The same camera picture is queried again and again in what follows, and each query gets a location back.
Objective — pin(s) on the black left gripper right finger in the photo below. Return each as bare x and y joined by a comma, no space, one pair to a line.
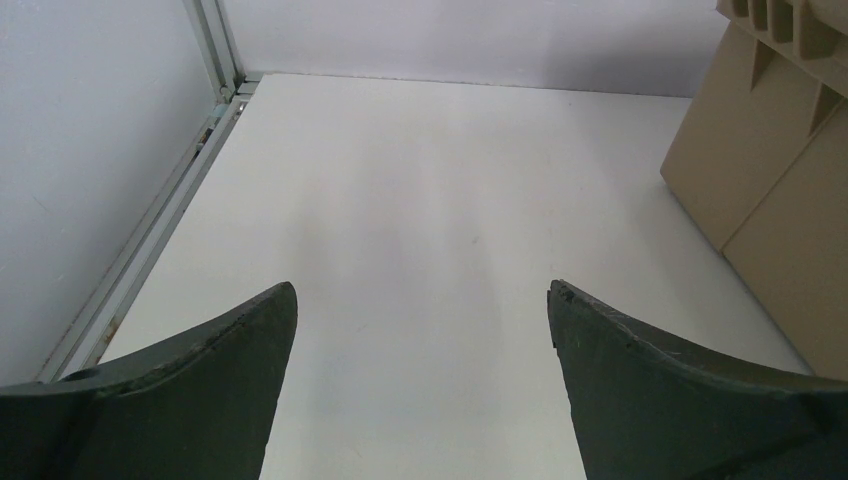
647,404

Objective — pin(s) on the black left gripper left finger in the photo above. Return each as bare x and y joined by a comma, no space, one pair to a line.
197,405

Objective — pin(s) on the tan plastic storage bin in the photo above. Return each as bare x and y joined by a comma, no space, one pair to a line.
759,163

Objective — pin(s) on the aluminium frame post left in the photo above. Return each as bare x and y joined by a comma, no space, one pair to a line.
218,48

